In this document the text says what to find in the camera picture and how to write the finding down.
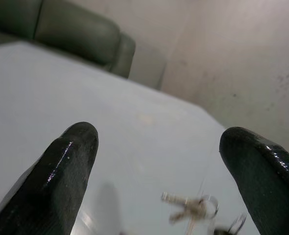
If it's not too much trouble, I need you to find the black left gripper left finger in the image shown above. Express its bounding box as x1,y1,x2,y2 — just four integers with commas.
0,121,100,235

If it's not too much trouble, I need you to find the green leather sofa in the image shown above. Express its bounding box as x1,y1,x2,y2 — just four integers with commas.
0,0,136,79

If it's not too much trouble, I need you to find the silver key bunch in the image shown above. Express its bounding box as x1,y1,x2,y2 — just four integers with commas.
160,191,247,235

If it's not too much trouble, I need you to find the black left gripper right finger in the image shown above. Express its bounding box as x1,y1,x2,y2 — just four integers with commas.
219,126,289,235

